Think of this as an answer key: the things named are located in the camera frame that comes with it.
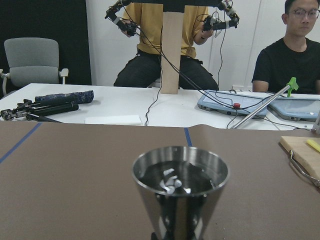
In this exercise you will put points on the person in yellow shirt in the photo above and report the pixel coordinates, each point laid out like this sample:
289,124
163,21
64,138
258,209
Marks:
145,19

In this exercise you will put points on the slanted metal rod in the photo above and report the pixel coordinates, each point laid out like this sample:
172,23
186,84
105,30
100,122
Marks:
291,85

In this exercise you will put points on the bamboo cutting board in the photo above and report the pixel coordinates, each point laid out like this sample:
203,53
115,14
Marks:
303,157

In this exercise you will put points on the right teach pendant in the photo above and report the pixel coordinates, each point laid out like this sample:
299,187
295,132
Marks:
296,109

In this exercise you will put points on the yellow plastic knife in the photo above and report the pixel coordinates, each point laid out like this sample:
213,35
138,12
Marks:
313,144

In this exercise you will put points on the aluminium frame post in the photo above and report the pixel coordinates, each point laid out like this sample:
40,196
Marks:
316,125

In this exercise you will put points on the cardboard upright panel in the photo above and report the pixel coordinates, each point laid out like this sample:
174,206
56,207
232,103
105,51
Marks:
171,51

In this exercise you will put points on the grey office chair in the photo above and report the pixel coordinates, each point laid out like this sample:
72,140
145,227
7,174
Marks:
32,60

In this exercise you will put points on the man in black shirt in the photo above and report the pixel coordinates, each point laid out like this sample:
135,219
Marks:
294,55

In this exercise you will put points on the left teach pendant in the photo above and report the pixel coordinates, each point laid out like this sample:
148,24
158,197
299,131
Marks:
232,104

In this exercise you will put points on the dark blue folded umbrella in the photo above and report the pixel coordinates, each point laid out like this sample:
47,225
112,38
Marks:
78,97

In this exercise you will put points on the steel jigger cup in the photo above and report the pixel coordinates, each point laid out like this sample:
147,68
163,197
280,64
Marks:
180,187

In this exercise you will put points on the black tripod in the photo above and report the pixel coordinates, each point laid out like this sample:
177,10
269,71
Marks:
40,110

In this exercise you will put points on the teach pendant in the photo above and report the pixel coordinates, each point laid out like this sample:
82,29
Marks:
296,109
232,104

